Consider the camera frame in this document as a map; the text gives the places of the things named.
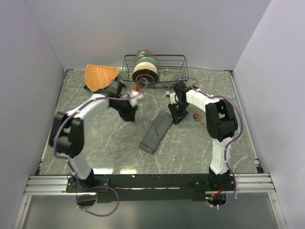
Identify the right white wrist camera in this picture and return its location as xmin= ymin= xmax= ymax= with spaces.
xmin=166 ymin=90 xmax=176 ymax=104

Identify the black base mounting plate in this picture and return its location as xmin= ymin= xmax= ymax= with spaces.
xmin=66 ymin=174 xmax=234 ymax=203

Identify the striped grey ceramic cup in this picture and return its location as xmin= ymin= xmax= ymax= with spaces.
xmin=159 ymin=69 xmax=175 ymax=83

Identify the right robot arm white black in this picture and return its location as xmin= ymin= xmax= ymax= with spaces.
xmin=166 ymin=81 xmax=244 ymax=190

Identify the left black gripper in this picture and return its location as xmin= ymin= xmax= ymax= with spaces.
xmin=112 ymin=96 xmax=139 ymax=122

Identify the green plate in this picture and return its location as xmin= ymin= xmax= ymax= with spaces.
xmin=135 ymin=57 xmax=159 ymax=69

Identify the black wire dish rack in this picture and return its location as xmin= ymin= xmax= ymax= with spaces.
xmin=119 ymin=54 xmax=189 ymax=90

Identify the brown dark bowl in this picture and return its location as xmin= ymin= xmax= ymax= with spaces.
xmin=132 ymin=69 xmax=158 ymax=82

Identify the woven orange wicker tray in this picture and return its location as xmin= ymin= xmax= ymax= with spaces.
xmin=84 ymin=64 xmax=120 ymax=92

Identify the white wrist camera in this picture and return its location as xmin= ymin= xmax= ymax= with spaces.
xmin=128 ymin=85 xmax=143 ymax=107
xmin=166 ymin=90 xmax=176 ymax=104

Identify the grey cloth napkin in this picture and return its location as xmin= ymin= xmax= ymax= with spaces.
xmin=139 ymin=110 xmax=173 ymax=154

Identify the copper spoon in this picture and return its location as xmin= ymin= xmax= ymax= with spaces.
xmin=193 ymin=113 xmax=206 ymax=127

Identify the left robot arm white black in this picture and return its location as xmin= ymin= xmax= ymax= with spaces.
xmin=49 ymin=80 xmax=143 ymax=192

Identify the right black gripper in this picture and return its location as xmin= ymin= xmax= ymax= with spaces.
xmin=167 ymin=101 xmax=190 ymax=125

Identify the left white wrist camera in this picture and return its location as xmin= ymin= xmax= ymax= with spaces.
xmin=128 ymin=85 xmax=143 ymax=107

